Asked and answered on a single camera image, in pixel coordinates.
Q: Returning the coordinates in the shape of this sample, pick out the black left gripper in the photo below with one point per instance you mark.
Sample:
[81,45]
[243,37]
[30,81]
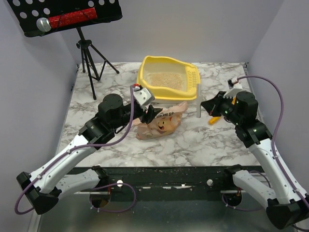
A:
[152,112]

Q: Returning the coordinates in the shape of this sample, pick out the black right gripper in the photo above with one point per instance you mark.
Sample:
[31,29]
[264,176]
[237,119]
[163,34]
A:
[217,106]

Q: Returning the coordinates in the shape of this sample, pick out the orange plastic scoop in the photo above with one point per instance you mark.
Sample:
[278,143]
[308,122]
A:
[213,120]

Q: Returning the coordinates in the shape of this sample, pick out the pink cat litter bag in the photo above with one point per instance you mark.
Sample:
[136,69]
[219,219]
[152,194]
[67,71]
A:
[165,123]

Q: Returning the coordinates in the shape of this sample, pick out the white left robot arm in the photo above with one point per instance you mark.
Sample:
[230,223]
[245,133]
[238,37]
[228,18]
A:
[45,186]

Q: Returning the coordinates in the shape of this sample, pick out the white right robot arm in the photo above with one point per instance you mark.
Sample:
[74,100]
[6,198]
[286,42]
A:
[285,202]

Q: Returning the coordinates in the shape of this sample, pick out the yellow litter box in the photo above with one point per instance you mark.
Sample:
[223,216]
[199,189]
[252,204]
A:
[155,64]

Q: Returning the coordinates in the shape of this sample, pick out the beige cat litter pile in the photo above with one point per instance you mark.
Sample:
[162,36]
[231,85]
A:
[165,79]

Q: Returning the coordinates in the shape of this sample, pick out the red silver microphone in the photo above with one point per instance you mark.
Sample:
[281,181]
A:
[47,24]

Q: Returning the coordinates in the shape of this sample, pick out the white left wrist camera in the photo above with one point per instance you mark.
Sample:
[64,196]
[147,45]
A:
[142,95]

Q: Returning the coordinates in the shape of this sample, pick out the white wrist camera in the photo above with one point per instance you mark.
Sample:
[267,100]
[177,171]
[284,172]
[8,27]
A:
[142,95]
[234,88]

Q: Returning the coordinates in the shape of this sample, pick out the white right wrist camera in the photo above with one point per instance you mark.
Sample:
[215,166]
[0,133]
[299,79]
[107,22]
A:
[234,88]

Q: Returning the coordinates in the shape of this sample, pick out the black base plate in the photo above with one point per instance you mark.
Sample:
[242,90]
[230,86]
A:
[170,183]

